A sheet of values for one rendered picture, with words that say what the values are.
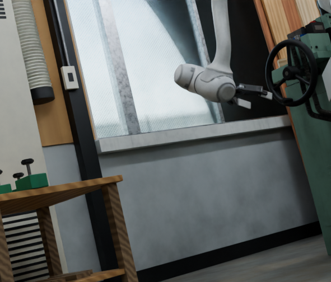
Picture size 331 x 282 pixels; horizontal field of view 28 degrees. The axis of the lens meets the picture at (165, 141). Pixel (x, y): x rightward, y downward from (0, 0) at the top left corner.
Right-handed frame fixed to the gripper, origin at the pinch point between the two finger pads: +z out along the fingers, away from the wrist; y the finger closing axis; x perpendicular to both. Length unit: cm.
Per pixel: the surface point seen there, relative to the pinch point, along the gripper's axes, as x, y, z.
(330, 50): -26.6, -15.0, 26.7
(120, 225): 59, 21, -49
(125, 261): 71, 21, -45
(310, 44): -26.6, -13.3, 16.6
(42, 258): 64, 94, -49
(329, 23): -44, -9, 33
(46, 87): -24, 105, -55
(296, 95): -14.1, 10.2, 31.1
